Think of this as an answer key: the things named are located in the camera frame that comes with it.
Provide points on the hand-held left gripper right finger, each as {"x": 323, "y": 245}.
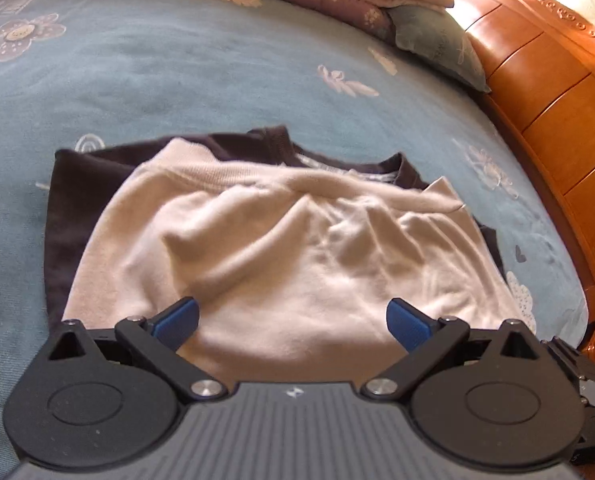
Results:
{"x": 407, "y": 324}

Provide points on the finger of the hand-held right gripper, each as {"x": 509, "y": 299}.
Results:
{"x": 575, "y": 360}

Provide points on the green printed pillow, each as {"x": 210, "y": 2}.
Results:
{"x": 437, "y": 45}

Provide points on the blue patterned bed sheet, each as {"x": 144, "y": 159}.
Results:
{"x": 177, "y": 60}

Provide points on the wooden headboard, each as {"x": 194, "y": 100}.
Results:
{"x": 552, "y": 85}

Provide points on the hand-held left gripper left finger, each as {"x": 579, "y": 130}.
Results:
{"x": 177, "y": 317}

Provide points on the cream shirt with dark sleeves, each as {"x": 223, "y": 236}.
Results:
{"x": 277, "y": 260}

